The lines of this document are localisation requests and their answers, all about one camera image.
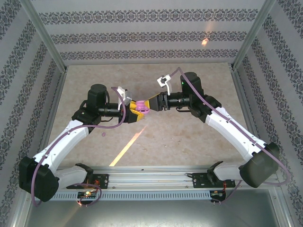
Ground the pink earbud charging case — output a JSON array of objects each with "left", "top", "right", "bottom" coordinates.
[{"left": 135, "top": 100, "right": 152, "bottom": 116}]

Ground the grey metal sheet panel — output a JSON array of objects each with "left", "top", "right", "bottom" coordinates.
[{"left": 23, "top": 189, "right": 288, "bottom": 227}]

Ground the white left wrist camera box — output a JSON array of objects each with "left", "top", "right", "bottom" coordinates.
[{"left": 116, "top": 86, "right": 133, "bottom": 106}]

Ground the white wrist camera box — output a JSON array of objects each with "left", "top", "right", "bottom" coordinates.
[
  {"left": 157, "top": 74, "right": 173, "bottom": 96},
  {"left": 116, "top": 86, "right": 133, "bottom": 106}
]

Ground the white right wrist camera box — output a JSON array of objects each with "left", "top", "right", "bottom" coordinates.
[{"left": 157, "top": 74, "right": 173, "bottom": 96}]

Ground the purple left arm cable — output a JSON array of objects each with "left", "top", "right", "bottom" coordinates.
[{"left": 30, "top": 87, "right": 126, "bottom": 208}]

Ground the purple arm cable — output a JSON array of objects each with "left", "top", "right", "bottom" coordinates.
[
  {"left": 168, "top": 67, "right": 291, "bottom": 204},
  {"left": 30, "top": 87, "right": 126, "bottom": 208}
]

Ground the aluminium side frame rail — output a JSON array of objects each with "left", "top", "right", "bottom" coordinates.
[
  {"left": 33, "top": 70, "right": 68, "bottom": 159},
  {"left": 231, "top": 67, "right": 270, "bottom": 171}
]

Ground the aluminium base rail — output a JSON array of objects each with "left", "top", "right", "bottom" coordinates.
[{"left": 80, "top": 165, "right": 281, "bottom": 190}]

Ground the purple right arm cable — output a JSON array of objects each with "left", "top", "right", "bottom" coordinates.
[{"left": 168, "top": 67, "right": 291, "bottom": 204}]

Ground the grey slotted cable duct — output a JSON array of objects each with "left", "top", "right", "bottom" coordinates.
[{"left": 54, "top": 190, "right": 212, "bottom": 202}]

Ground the aluminium frame post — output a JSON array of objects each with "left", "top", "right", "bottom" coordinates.
[
  {"left": 232, "top": 0, "right": 279, "bottom": 70},
  {"left": 18, "top": 0, "right": 68, "bottom": 73}
]

